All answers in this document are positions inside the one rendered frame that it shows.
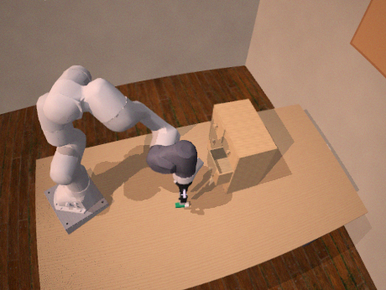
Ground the small wooden chest of drawers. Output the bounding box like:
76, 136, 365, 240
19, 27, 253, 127
213, 99, 277, 194

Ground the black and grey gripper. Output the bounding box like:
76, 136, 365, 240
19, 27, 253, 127
176, 181, 193, 205

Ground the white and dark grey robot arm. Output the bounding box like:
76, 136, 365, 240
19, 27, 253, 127
36, 65, 204, 214

